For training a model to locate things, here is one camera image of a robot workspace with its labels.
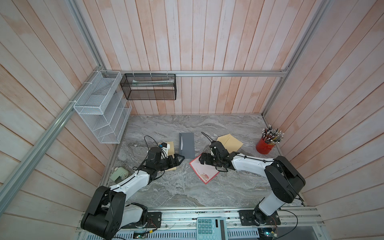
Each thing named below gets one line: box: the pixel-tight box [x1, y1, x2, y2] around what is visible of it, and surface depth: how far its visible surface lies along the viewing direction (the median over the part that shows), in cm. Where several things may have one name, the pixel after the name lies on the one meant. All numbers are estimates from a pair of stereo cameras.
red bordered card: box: [189, 154, 220, 185], surface depth 92 cm
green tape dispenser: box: [109, 167, 129, 182], surface depth 86 cm
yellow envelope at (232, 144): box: [216, 133, 244, 154], surface depth 106 cm
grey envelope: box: [179, 132, 195, 159], surface depth 106 cm
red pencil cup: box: [256, 137, 275, 155], surface depth 94 cm
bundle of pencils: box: [262, 124, 285, 146], surface depth 88 cm
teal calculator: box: [196, 217, 229, 240], surface depth 71 cm
